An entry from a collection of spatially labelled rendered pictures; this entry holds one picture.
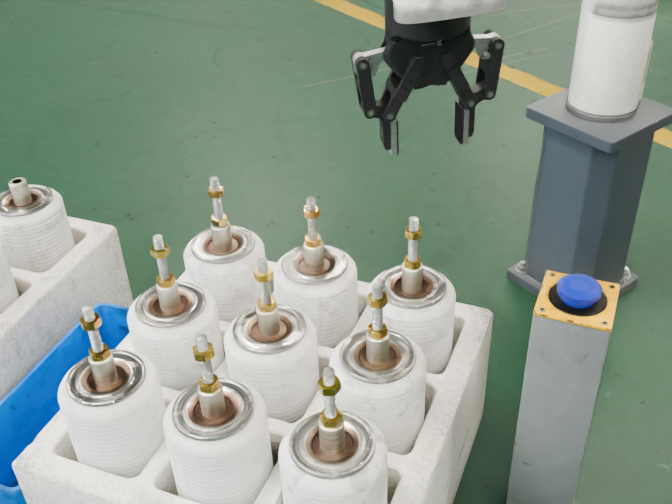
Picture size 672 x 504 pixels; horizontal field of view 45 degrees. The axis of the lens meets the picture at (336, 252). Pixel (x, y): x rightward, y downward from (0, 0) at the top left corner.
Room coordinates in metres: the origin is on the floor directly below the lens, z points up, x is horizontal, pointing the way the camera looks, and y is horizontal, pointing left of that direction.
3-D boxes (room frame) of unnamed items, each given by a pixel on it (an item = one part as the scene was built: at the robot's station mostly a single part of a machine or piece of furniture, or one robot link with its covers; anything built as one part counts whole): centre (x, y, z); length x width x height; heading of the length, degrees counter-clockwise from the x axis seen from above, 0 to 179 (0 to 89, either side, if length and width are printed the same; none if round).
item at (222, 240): (0.78, 0.13, 0.26); 0.02 x 0.02 x 0.03
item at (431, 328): (0.69, -0.08, 0.16); 0.10 x 0.10 x 0.18
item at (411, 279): (0.69, -0.08, 0.26); 0.02 x 0.02 x 0.03
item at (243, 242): (0.78, 0.13, 0.25); 0.08 x 0.08 x 0.01
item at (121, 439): (0.57, 0.23, 0.16); 0.10 x 0.10 x 0.18
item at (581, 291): (0.58, -0.22, 0.32); 0.04 x 0.04 x 0.02
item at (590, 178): (1.00, -0.37, 0.15); 0.15 x 0.15 x 0.30; 36
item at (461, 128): (0.70, -0.13, 0.44); 0.02 x 0.01 x 0.04; 10
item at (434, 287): (0.69, -0.08, 0.25); 0.08 x 0.08 x 0.01
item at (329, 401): (0.47, 0.01, 0.30); 0.01 x 0.01 x 0.08
